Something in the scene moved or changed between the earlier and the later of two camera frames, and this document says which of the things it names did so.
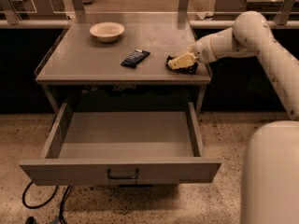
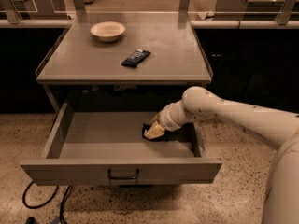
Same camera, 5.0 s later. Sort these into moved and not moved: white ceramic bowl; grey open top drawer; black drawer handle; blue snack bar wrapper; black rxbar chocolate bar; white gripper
Moved: black rxbar chocolate bar; white gripper
Not moved: grey open top drawer; white ceramic bowl; black drawer handle; blue snack bar wrapper
